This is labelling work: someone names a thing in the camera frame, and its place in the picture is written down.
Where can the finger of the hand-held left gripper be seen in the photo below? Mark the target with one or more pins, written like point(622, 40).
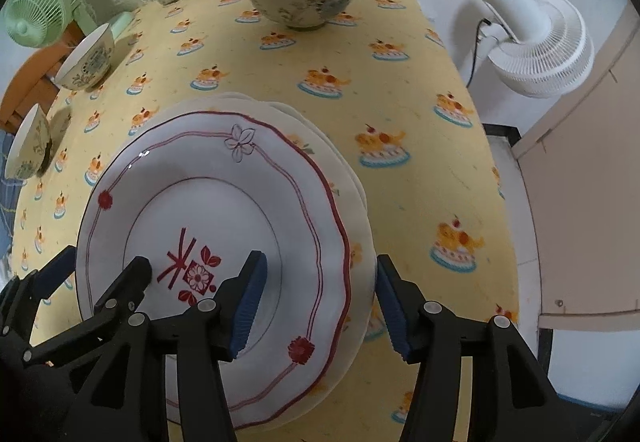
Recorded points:
point(55, 269)
point(120, 292)

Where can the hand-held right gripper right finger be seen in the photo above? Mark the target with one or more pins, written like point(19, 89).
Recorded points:
point(395, 307)

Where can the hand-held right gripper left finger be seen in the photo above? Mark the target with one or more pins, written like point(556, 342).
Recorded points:
point(247, 307)

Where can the large round plate orange flowers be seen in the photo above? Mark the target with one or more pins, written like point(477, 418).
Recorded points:
point(369, 262)

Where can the white plate red pattern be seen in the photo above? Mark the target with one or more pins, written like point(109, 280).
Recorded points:
point(210, 202)

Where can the ceramic bowl green label print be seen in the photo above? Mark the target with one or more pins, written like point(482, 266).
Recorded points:
point(30, 146)

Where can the grey plaid pillow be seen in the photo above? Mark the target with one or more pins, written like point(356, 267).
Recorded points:
point(7, 182)

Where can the wooden bed headboard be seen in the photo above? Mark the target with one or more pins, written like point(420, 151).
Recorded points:
point(30, 76)

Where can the yellow printed tablecloth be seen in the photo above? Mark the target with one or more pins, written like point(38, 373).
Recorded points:
point(400, 86)

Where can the beige wooden door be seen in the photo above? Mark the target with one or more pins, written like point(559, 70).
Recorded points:
point(585, 171)

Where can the green desk fan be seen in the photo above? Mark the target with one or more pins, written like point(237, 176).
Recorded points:
point(35, 6)

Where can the white floor fan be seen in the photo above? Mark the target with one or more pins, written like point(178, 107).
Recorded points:
point(540, 36)

